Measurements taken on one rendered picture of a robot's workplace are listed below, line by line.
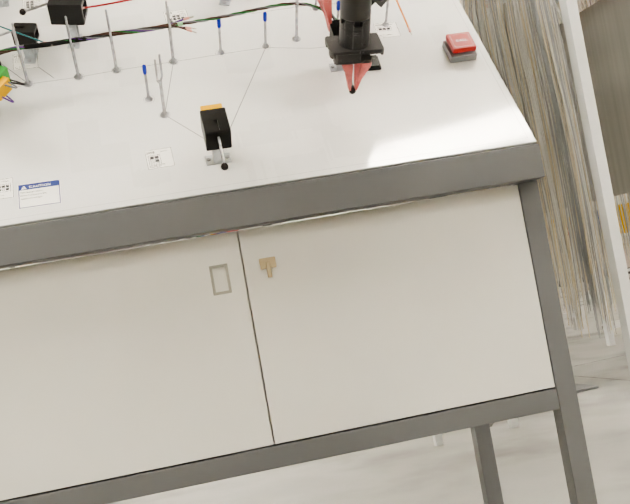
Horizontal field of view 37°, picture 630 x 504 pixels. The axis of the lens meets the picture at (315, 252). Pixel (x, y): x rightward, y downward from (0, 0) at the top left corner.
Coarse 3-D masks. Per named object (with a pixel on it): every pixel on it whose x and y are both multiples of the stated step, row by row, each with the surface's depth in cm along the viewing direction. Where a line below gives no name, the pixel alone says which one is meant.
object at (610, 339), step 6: (600, 306) 572; (564, 318) 702; (606, 318) 569; (576, 324) 704; (612, 324) 570; (618, 324) 571; (606, 330) 570; (612, 330) 570; (606, 336) 571; (612, 336) 569; (606, 342) 572; (612, 342) 569
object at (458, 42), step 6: (450, 36) 192; (456, 36) 193; (462, 36) 193; (468, 36) 193; (450, 42) 191; (456, 42) 191; (462, 42) 191; (468, 42) 191; (474, 42) 192; (456, 48) 190; (462, 48) 190; (468, 48) 191; (474, 48) 191
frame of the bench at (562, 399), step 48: (528, 192) 181; (528, 240) 180; (336, 432) 173; (384, 432) 173; (432, 432) 175; (480, 432) 234; (576, 432) 179; (144, 480) 166; (192, 480) 167; (480, 480) 236; (576, 480) 178
